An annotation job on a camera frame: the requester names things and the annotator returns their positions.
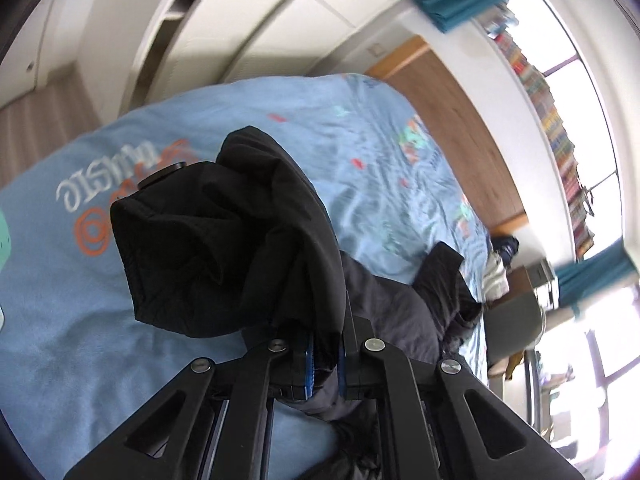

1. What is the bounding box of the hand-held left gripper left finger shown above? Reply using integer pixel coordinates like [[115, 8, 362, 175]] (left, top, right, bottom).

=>
[[64, 324, 317, 480]]

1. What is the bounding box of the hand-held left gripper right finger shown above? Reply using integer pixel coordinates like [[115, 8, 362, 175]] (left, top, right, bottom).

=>
[[336, 305, 588, 480]]

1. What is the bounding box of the black padded jacket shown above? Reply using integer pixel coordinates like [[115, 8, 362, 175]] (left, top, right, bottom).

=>
[[110, 126, 483, 480]]

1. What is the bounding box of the yellow bag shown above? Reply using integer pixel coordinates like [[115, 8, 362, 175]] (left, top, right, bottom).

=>
[[504, 351, 527, 382]]

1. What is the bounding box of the grey-green chair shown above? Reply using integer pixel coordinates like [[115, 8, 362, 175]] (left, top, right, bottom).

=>
[[484, 292, 547, 377]]

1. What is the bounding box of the white crumpled cloth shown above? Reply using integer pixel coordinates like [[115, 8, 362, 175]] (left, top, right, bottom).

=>
[[481, 252, 511, 302]]

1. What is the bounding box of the brown wooden desk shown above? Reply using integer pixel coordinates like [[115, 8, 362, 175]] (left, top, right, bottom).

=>
[[505, 266, 538, 302]]

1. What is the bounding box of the black bag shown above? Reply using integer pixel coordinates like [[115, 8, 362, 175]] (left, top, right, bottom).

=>
[[491, 234, 521, 267]]

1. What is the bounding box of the light blue printed bed blanket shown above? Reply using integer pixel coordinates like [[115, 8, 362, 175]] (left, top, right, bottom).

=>
[[0, 74, 493, 480]]

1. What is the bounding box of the white printer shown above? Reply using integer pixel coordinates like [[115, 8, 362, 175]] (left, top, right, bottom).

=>
[[530, 257, 559, 309]]

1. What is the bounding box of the wooden headboard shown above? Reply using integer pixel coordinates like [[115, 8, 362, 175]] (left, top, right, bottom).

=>
[[367, 36, 529, 233]]

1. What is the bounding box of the row of colourful books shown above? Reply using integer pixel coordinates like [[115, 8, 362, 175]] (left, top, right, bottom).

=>
[[480, 5, 597, 257]]

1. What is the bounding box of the mint green cloth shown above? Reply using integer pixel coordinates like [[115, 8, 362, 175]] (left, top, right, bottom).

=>
[[0, 209, 13, 267]]

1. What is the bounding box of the white wardrobe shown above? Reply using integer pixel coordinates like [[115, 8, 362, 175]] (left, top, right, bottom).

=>
[[122, 0, 418, 111]]

